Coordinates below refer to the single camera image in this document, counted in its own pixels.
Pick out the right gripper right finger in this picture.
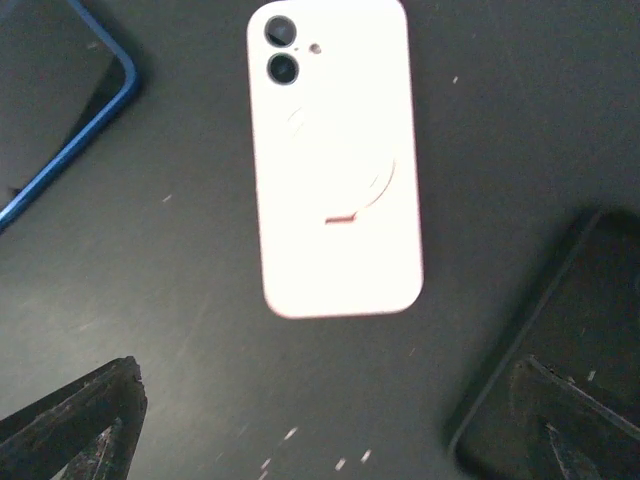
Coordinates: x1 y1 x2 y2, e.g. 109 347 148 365
512 356 639 479

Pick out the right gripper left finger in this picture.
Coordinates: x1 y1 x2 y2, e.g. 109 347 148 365
1 356 148 479

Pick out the blue phone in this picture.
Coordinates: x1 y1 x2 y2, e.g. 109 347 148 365
1 1 139 227

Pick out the pink cased phone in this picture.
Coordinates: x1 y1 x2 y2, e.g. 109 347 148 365
246 1 424 319

